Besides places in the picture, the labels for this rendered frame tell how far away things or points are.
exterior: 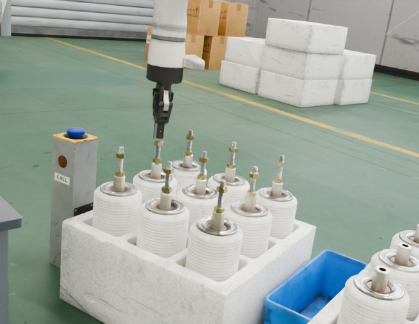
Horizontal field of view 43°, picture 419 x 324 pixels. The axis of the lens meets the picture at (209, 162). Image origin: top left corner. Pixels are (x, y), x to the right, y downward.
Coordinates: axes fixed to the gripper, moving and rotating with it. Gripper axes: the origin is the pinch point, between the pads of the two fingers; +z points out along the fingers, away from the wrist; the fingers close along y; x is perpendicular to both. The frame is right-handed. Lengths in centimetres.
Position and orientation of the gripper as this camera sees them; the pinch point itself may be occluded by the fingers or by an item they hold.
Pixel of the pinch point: (159, 130)
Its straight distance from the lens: 113.6
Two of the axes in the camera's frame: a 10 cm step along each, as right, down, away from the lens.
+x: 9.7, 0.5, 2.5
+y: 2.2, 3.2, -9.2
